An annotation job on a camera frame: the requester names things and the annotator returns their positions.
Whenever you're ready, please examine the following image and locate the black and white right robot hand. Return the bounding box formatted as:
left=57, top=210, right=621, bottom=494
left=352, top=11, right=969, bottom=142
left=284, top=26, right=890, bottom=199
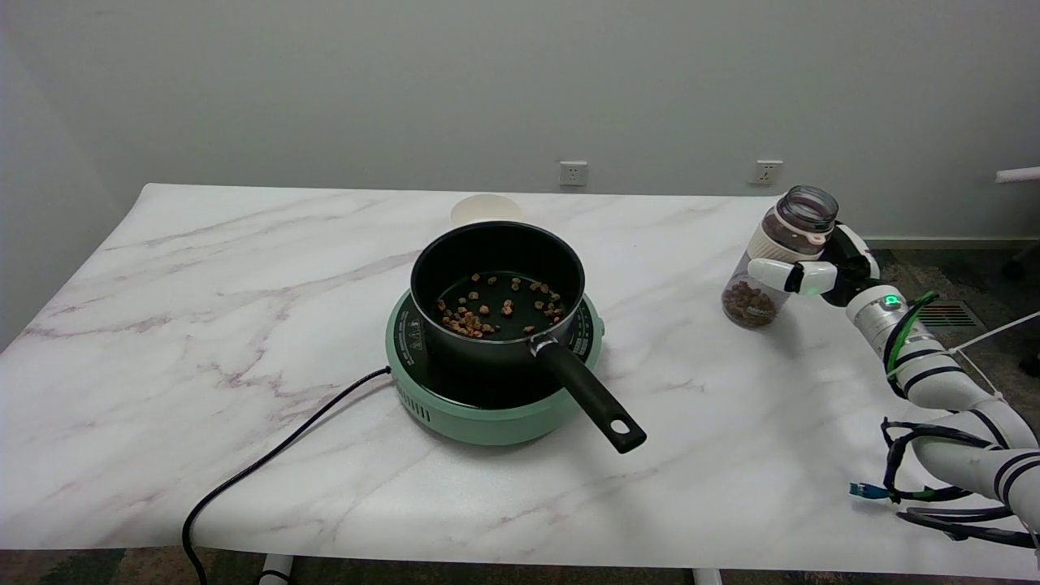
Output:
left=747, top=223, right=882, bottom=307

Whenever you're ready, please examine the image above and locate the green round induction cooker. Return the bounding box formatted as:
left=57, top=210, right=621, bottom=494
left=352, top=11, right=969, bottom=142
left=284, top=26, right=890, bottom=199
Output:
left=384, top=288, right=605, bottom=446

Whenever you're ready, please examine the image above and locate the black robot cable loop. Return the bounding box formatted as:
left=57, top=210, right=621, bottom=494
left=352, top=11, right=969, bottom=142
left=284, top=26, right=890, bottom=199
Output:
left=849, top=418, right=1040, bottom=549

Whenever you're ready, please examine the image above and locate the black saucepan with handle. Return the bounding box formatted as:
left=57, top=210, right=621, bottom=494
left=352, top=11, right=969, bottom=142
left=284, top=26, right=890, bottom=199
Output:
left=409, top=221, right=648, bottom=454

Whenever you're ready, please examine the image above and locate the black power cord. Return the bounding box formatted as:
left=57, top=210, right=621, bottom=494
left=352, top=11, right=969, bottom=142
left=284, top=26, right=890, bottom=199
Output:
left=181, top=366, right=392, bottom=585

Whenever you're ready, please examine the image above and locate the clear bottle with brown pellets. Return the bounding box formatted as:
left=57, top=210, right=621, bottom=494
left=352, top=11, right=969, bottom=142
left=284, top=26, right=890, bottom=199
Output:
left=721, top=185, right=839, bottom=330

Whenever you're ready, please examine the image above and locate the floor vent grille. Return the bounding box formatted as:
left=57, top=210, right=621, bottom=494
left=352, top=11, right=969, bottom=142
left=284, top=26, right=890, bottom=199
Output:
left=916, top=300, right=989, bottom=329

